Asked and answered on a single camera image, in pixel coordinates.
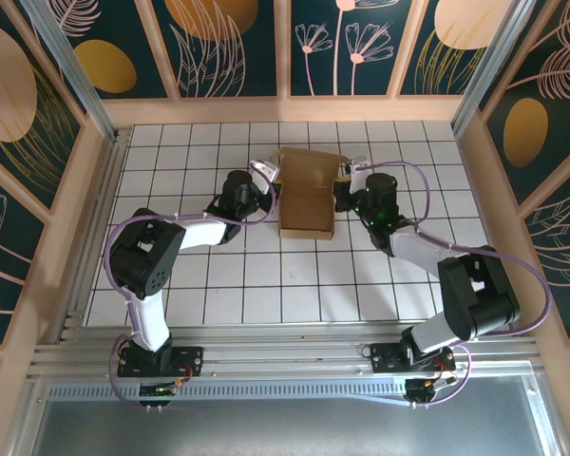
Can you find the brown cardboard paper box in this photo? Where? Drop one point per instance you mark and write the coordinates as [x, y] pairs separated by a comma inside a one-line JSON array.
[[309, 214]]

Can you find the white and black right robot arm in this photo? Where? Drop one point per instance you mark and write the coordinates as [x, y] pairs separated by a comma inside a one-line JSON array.
[[480, 294]]

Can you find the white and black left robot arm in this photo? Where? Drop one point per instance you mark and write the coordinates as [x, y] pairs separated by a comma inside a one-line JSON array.
[[147, 313]]

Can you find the grey metal sheet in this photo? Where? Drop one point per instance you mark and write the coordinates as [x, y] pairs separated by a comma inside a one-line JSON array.
[[285, 432]]

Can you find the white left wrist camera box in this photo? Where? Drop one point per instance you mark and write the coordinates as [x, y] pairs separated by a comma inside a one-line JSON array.
[[263, 173]]

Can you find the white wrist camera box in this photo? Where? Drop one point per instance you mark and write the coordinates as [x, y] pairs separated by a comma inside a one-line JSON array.
[[263, 173], [357, 165]]

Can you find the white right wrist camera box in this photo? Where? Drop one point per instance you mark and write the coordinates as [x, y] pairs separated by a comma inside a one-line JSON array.
[[357, 165]]

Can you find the aluminium side rail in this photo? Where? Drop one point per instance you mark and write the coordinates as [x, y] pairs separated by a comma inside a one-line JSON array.
[[105, 199]]

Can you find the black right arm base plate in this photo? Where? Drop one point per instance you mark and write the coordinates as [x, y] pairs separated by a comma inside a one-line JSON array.
[[385, 358]]

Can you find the aluminium mounting rail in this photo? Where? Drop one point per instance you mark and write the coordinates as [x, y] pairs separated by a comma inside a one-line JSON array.
[[285, 351]]

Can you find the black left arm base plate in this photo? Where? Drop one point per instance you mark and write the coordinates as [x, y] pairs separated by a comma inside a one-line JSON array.
[[190, 356]]

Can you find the aluminium frame post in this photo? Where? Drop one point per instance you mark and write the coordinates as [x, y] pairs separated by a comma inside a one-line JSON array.
[[494, 62], [71, 66]]

